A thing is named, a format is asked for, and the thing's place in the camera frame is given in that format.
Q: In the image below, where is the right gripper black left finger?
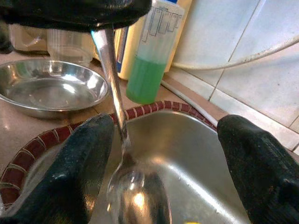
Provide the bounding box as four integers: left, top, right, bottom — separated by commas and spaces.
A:
0, 113, 115, 224

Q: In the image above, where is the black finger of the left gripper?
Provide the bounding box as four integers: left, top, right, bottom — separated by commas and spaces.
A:
105, 0, 152, 30
0, 0, 106, 32

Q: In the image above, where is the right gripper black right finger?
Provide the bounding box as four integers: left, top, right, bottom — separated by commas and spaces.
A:
216, 114, 299, 224

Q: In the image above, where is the shallow steel dish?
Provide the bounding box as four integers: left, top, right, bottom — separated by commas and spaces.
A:
0, 58, 111, 120

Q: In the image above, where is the steel spoon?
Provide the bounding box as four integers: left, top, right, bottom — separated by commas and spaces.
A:
90, 27, 173, 224

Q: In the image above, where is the jar of brown powder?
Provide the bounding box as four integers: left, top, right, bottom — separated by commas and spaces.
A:
9, 23, 50, 54

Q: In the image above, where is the beige water ionizer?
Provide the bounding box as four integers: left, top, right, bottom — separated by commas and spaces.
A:
92, 0, 193, 81

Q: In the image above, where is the clear jar orange lid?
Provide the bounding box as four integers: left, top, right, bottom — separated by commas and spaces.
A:
46, 28, 94, 69

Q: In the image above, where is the green dish soap bottle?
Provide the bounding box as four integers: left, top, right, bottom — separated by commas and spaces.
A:
126, 0, 186, 105

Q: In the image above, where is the steel sink basin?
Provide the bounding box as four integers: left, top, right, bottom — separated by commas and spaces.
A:
0, 110, 259, 224

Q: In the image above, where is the white hose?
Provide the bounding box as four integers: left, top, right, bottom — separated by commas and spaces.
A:
172, 34, 299, 71

